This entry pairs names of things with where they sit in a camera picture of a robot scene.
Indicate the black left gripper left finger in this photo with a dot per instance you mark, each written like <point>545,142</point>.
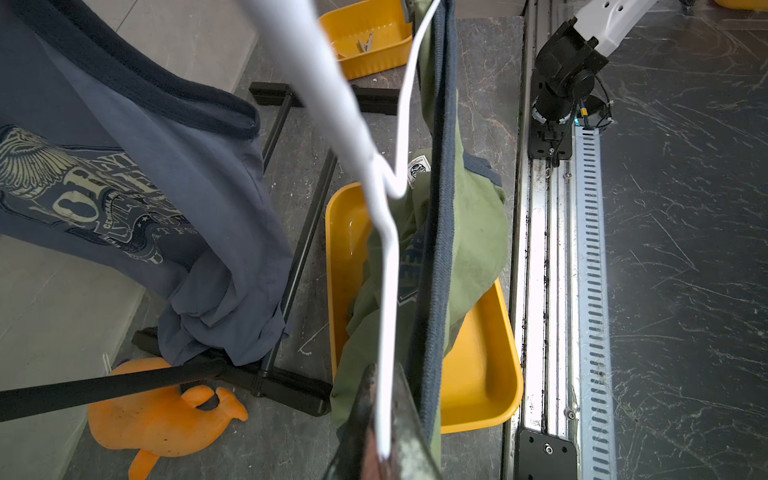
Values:
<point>356,456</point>

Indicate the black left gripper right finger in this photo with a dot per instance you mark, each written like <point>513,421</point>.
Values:
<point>410,457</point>

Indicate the green printed tank top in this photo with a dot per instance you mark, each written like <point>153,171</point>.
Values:
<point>412,258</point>

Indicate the plain green tank top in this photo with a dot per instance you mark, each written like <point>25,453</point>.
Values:
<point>466,238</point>

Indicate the white wire hanger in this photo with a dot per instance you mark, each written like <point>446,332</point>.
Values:
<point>306,59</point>

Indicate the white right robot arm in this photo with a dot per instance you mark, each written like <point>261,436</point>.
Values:
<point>565,70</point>

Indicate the dark grey tank top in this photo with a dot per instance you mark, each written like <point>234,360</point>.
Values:
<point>107,156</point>

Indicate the large yellow plastic tray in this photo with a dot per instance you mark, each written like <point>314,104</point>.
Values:
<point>482,381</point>

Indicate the orange plush toy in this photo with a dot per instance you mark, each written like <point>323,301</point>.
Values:
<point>165,422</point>

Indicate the small yellow plastic tray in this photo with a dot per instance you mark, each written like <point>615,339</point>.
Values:
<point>392,39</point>

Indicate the yellow bin outside cell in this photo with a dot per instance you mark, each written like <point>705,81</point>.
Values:
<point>750,5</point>

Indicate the metal base rail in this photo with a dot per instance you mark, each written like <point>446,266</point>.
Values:
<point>565,426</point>

